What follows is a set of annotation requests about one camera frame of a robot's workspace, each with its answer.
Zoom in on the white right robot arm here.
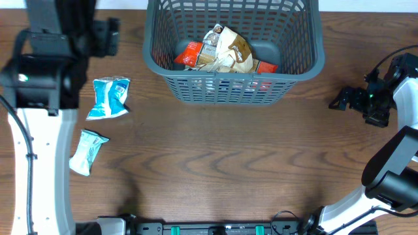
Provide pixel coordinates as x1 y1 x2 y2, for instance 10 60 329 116
298 47 417 234

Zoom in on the blue white snack bag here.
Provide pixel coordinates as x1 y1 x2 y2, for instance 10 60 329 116
86 76 131 121

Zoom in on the orange pasta packet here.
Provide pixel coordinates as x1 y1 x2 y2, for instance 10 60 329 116
173 40 279 75

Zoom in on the beige brown cookie bag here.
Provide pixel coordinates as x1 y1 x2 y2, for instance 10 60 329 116
202 23 223 46

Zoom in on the tan brown snack bag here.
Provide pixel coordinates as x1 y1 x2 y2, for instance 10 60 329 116
215 27 256 73

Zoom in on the teal white snack packet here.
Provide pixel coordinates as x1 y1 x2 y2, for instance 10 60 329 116
69 129 109 176

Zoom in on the grey plastic basket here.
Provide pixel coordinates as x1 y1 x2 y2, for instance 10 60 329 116
142 0 325 105

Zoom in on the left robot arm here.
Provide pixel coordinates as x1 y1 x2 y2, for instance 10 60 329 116
1 0 125 234

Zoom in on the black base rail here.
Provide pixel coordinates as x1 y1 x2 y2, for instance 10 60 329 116
75 215 302 235

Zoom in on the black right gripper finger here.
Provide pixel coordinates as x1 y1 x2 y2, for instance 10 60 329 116
329 97 347 111
337 87 355 104

